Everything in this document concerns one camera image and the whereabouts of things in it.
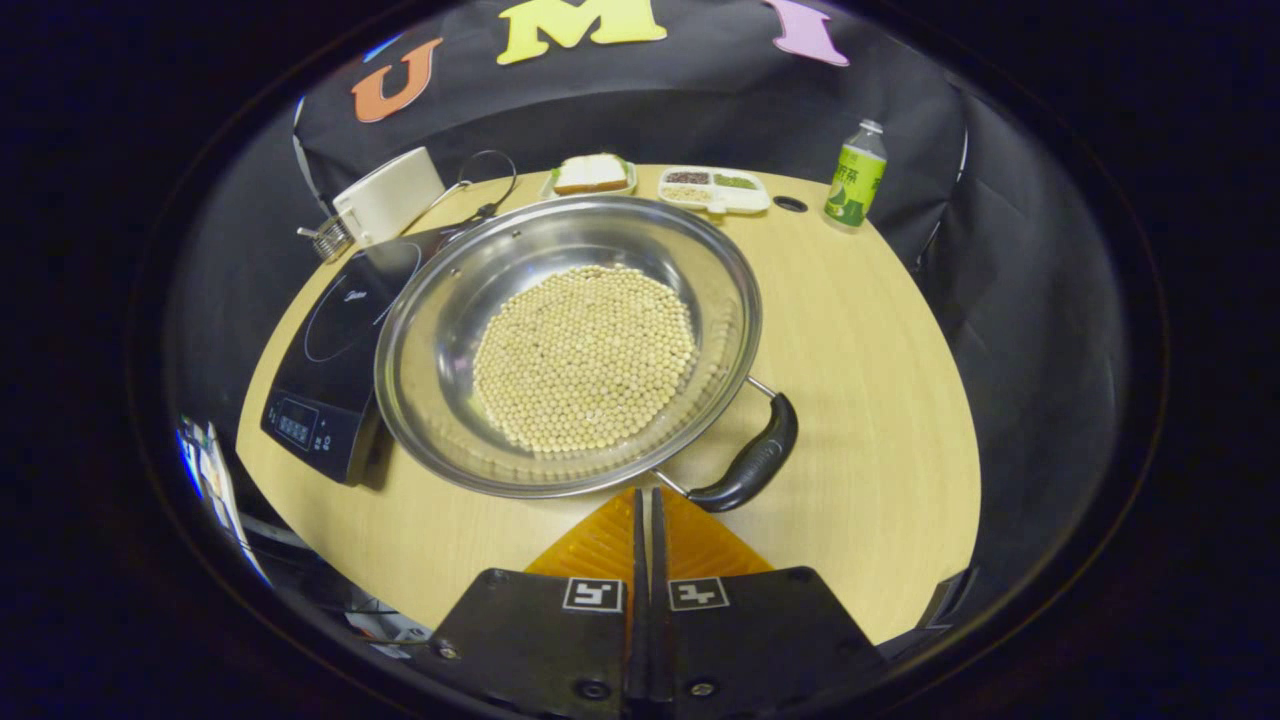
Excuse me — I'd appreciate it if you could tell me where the small metal wire rack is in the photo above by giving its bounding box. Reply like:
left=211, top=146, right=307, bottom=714
left=297, top=216, right=356, bottom=263

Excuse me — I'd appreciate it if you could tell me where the white toaster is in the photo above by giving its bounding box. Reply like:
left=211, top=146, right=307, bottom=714
left=332, top=147, right=447, bottom=247

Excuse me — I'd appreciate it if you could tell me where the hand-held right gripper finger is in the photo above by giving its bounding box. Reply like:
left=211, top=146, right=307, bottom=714
left=430, top=487, right=649, bottom=711
left=650, top=487, right=886, bottom=706

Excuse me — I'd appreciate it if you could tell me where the green label drink bottle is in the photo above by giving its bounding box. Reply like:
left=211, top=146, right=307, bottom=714
left=823, top=119, right=888, bottom=233

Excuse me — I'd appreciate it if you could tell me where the white rectangular plate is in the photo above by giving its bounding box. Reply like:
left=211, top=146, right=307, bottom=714
left=540, top=155, right=638, bottom=199

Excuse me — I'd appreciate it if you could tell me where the pile of soybeans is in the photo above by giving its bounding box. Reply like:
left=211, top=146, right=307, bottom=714
left=472, top=264, right=698, bottom=454

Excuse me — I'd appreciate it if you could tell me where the white divided dish with grains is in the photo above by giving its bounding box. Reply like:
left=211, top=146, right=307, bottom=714
left=657, top=166, right=772, bottom=217

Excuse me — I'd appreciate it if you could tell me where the sandwich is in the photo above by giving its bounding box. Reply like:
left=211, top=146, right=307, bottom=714
left=553, top=153, right=629, bottom=195

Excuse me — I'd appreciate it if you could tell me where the black power cable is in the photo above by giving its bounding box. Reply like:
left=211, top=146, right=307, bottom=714
left=430, top=150, right=519, bottom=226

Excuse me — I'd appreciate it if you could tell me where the black induction cooktop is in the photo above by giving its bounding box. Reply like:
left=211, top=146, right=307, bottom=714
left=261, top=222, right=471, bottom=487

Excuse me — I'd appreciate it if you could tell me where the stainless steel pot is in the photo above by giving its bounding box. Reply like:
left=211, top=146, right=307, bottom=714
left=373, top=195, right=800, bottom=514

